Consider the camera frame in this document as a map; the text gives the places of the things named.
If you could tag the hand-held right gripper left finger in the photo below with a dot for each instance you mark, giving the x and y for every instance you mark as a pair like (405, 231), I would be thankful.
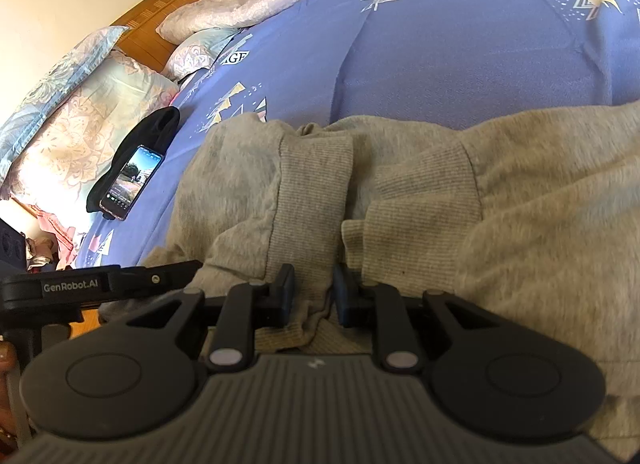
(286, 296)

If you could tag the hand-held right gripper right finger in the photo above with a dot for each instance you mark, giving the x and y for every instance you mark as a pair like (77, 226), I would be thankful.
(341, 296)

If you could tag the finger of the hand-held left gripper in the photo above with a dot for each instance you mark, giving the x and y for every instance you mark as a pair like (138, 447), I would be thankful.
(170, 274)

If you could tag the beige knit sweater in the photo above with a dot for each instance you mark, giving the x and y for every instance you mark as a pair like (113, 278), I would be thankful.
(525, 219)

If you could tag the person's left hand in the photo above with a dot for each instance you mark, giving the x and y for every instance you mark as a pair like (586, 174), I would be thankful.
(5, 356)

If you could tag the dark storage box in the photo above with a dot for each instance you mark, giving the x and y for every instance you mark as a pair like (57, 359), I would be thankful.
(11, 246)

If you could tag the pink clothes pile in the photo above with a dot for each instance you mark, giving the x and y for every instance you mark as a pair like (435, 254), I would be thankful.
(52, 239)

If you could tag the smartphone with lit screen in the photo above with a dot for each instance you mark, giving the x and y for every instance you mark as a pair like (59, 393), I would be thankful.
(131, 182)

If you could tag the black cloth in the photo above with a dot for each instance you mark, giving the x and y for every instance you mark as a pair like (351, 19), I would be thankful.
(155, 129)

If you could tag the pink floral pillow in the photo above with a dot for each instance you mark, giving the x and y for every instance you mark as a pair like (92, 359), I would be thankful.
(75, 134)

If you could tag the blue floral pillow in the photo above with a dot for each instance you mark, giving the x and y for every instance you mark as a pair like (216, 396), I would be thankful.
(55, 79)

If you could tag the small pink blue pillow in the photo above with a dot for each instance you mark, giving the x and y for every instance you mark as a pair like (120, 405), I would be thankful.
(200, 52)

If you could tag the blue printed bed sheet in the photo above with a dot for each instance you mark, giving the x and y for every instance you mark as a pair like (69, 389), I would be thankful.
(425, 59)

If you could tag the wooden headboard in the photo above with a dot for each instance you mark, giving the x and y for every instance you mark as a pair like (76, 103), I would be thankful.
(160, 9)

